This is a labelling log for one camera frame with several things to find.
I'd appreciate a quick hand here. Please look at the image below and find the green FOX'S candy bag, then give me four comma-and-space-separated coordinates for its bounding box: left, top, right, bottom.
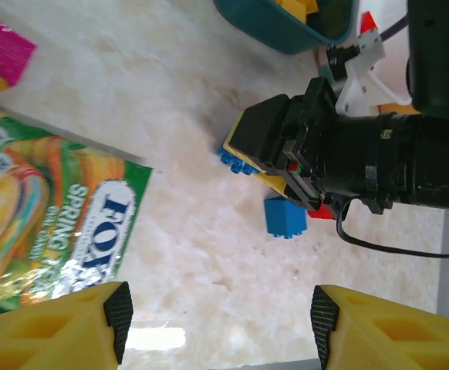
0, 100, 155, 321

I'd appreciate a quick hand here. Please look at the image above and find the pink candy bag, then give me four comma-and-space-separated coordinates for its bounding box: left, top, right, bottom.
0, 8, 37, 98

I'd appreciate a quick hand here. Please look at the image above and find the dark teal plastic container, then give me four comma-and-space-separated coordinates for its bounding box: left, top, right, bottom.
213, 0, 356, 55

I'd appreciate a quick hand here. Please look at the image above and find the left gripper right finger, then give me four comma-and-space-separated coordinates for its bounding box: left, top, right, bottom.
309, 284, 449, 370

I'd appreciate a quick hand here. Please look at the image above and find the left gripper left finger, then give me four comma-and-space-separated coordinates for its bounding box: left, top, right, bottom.
0, 281, 134, 370

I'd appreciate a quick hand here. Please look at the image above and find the blue lego brick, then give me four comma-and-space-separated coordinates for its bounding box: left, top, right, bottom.
263, 195, 309, 240
214, 145, 262, 177

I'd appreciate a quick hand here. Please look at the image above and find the thin black camera cable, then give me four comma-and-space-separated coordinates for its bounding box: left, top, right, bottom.
334, 200, 449, 258

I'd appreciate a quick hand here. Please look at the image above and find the red lego brick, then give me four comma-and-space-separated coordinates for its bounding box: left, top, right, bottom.
307, 203, 336, 220
359, 10, 380, 36

